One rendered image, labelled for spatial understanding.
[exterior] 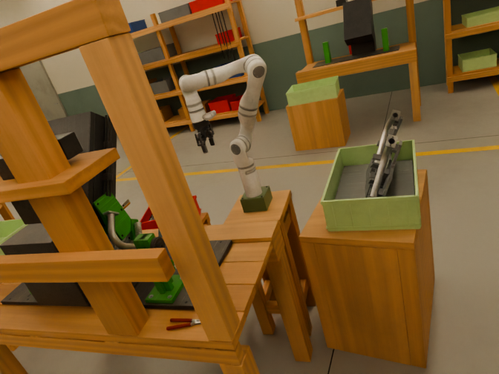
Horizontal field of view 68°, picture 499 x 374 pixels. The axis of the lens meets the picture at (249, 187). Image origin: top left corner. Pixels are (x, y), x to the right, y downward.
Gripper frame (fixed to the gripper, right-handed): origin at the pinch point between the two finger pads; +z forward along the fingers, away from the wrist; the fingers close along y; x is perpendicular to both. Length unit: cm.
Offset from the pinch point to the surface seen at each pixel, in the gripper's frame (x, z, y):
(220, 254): 5, 40, 30
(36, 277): -37, 9, 79
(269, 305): 2, 106, -5
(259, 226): 17.5, 39.9, 9.7
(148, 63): -335, -14, -495
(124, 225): -36, 19, 34
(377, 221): 71, 46, 2
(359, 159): 61, 42, -58
